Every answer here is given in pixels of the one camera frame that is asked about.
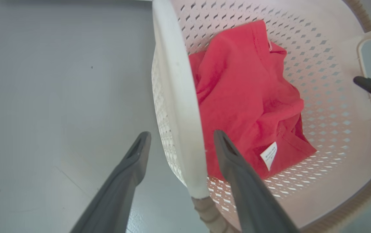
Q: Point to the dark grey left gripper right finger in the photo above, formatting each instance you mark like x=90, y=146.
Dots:
x=247, y=194

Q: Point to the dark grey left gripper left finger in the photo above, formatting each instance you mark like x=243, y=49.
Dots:
x=117, y=191

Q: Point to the white perforated plastic laundry basket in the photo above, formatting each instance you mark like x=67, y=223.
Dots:
x=179, y=97

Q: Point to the red garment with white label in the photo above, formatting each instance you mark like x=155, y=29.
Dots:
x=243, y=97

